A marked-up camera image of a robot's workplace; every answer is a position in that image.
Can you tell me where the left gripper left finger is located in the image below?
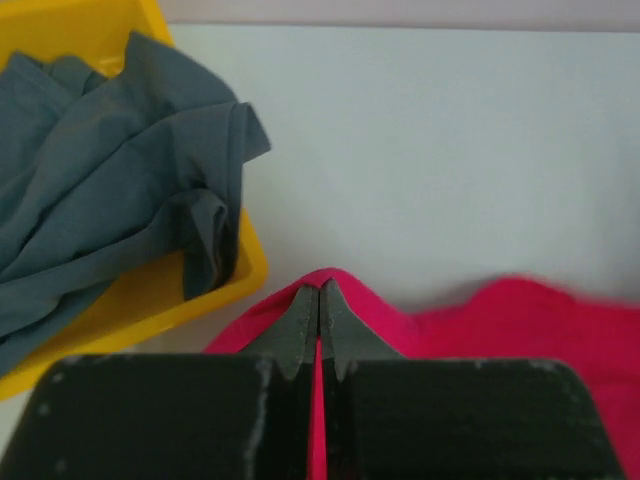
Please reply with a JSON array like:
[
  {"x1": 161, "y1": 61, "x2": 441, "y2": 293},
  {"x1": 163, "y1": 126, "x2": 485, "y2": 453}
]
[{"x1": 17, "y1": 287, "x2": 318, "y2": 479}]

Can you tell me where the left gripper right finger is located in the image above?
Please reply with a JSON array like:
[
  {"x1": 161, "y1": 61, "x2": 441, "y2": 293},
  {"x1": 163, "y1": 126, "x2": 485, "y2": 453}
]
[{"x1": 319, "y1": 281, "x2": 625, "y2": 479}]

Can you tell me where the pink t-shirt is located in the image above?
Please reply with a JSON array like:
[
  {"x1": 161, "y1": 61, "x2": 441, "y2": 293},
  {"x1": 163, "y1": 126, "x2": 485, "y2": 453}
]
[{"x1": 205, "y1": 268, "x2": 639, "y2": 479}]

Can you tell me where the grey t-shirt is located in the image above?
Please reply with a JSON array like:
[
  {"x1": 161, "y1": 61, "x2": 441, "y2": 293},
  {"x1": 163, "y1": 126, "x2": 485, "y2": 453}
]
[{"x1": 1, "y1": 32, "x2": 271, "y2": 372}]

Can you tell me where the yellow plastic bin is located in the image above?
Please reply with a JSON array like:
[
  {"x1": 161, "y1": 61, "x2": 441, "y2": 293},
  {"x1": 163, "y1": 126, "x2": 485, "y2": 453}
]
[{"x1": 1, "y1": 1, "x2": 268, "y2": 399}]

